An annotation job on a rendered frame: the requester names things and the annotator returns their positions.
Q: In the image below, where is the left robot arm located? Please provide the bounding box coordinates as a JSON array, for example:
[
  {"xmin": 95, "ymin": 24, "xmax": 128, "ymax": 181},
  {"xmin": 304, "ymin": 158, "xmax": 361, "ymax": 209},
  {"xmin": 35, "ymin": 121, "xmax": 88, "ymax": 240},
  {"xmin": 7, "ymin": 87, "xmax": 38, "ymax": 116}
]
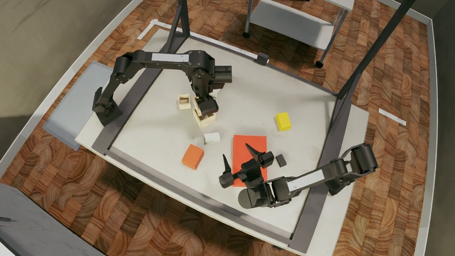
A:
[{"xmin": 237, "ymin": 143, "xmax": 379, "ymax": 209}]

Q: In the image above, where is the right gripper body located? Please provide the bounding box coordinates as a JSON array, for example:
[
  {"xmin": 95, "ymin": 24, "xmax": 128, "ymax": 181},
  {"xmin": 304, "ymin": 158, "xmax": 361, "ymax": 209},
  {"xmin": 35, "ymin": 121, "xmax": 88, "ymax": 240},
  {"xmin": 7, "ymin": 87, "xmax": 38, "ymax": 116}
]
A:
[{"xmin": 187, "ymin": 76, "xmax": 219, "ymax": 116}]

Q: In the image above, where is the white rectangular block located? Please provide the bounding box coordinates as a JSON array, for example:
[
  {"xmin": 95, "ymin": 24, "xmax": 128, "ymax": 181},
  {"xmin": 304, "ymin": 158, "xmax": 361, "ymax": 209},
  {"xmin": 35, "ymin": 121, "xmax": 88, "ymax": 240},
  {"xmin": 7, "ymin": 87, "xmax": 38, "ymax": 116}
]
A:
[{"xmin": 204, "ymin": 132, "xmax": 221, "ymax": 145}]

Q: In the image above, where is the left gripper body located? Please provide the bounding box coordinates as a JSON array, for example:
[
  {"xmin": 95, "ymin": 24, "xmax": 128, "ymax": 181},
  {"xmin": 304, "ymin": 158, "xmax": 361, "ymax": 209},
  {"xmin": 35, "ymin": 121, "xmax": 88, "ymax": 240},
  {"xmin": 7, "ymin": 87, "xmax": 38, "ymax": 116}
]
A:
[{"xmin": 219, "ymin": 151, "xmax": 274, "ymax": 189}]

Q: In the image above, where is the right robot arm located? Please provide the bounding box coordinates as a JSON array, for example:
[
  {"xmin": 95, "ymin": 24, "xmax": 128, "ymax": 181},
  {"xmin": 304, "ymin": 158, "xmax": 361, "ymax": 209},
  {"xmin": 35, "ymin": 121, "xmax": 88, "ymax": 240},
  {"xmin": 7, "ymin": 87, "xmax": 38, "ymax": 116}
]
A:
[{"xmin": 92, "ymin": 50, "xmax": 232, "ymax": 117}]

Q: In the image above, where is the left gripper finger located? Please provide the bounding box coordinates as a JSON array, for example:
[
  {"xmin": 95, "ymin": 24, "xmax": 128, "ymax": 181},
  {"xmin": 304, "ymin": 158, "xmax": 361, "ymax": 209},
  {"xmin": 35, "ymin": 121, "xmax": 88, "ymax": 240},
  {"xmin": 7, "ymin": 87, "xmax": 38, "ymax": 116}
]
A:
[
  {"xmin": 223, "ymin": 154, "xmax": 231, "ymax": 174},
  {"xmin": 245, "ymin": 143, "xmax": 266, "ymax": 162}
]

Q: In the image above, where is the white open box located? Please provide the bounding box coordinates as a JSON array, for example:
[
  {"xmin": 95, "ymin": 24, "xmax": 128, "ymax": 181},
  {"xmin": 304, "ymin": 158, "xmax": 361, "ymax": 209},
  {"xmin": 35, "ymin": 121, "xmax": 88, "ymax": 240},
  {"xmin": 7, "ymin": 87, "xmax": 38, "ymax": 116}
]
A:
[{"xmin": 209, "ymin": 83, "xmax": 227, "ymax": 98}]

